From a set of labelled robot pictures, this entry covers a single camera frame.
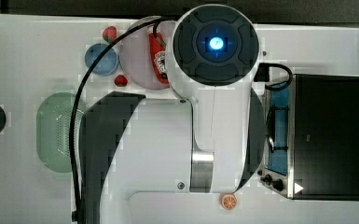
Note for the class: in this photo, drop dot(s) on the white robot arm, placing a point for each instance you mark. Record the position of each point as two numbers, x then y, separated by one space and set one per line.
197 142

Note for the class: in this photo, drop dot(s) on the small toy strawberry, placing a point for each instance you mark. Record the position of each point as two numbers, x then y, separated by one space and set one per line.
121 81

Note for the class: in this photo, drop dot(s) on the red ketchup bottle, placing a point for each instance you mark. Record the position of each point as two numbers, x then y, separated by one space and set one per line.
157 53

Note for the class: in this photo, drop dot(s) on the lilac round plate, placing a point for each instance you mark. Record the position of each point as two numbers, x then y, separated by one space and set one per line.
135 60

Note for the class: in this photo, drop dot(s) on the blue small bowl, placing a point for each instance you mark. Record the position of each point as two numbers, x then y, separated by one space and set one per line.
107 65

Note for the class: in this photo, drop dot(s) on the toy orange slice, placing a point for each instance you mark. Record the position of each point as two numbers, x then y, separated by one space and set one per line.
228 201

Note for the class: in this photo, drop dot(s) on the black toaster oven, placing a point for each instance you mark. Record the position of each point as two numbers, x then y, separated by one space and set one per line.
312 142

